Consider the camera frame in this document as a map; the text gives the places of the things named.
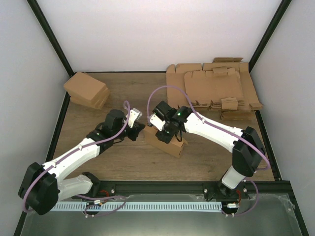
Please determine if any cardboard box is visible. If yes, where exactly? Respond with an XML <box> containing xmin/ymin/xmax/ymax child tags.
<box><xmin>143</xmin><ymin>125</ymin><xmax>188</xmax><ymax>158</ymax></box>

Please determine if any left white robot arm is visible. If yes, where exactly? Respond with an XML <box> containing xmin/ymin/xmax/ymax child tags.
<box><xmin>18</xmin><ymin>108</ymin><xmax>145</xmax><ymax>215</ymax></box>

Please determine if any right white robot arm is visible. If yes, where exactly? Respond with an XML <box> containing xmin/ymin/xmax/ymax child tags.
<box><xmin>149</xmin><ymin>101</ymin><xmax>265</xmax><ymax>198</ymax></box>

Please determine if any stack of folded cardboard boxes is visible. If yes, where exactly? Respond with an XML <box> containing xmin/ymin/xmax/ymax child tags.
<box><xmin>63</xmin><ymin>72</ymin><xmax>110</xmax><ymax>109</ymax></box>

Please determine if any stack of flat cardboard blanks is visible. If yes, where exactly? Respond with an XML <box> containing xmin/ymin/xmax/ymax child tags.
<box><xmin>166</xmin><ymin>58</ymin><xmax>263</xmax><ymax>120</ymax></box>

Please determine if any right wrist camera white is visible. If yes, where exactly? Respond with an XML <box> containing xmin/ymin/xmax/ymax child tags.
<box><xmin>147</xmin><ymin>114</ymin><xmax>165</xmax><ymax>131</ymax></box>

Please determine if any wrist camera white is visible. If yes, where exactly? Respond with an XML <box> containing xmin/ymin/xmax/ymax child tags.
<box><xmin>147</xmin><ymin>114</ymin><xmax>165</xmax><ymax>131</ymax></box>
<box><xmin>128</xmin><ymin>108</ymin><xmax>143</xmax><ymax>128</ymax></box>

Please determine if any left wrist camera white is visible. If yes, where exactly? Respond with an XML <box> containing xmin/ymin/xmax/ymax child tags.
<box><xmin>128</xmin><ymin>108</ymin><xmax>143</xmax><ymax>128</ymax></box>

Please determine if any light blue slotted cable duct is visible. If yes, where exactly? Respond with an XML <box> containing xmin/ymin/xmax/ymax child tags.
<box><xmin>51</xmin><ymin>202</ymin><xmax>222</xmax><ymax>213</ymax></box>

